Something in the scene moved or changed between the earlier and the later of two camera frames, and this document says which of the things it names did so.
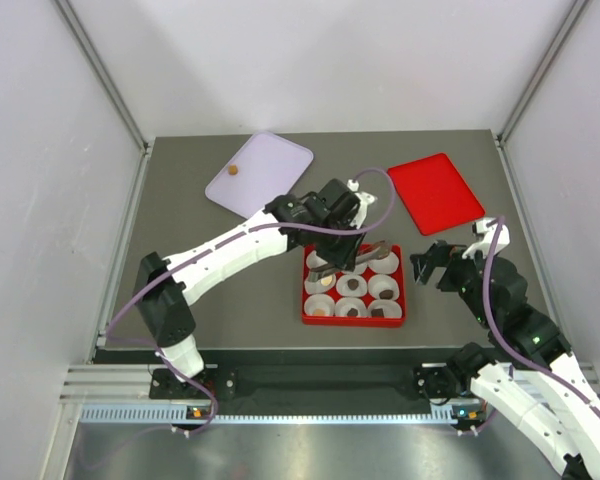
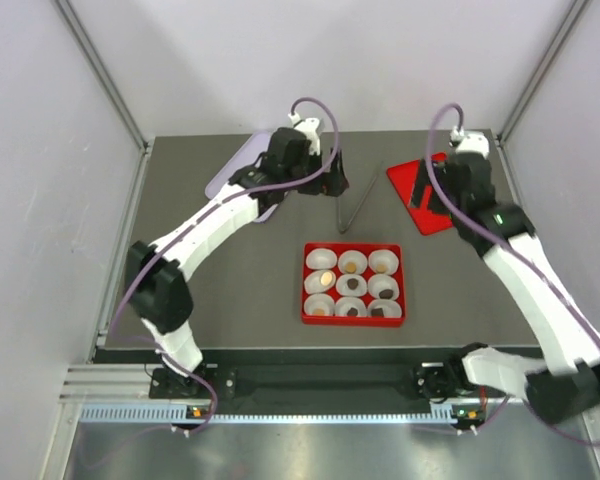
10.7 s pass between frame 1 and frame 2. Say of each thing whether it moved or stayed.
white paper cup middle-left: stayed
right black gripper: moved
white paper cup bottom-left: stayed
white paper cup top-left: stayed
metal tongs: moved
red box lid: stayed
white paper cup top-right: stayed
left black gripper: moved
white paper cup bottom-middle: stayed
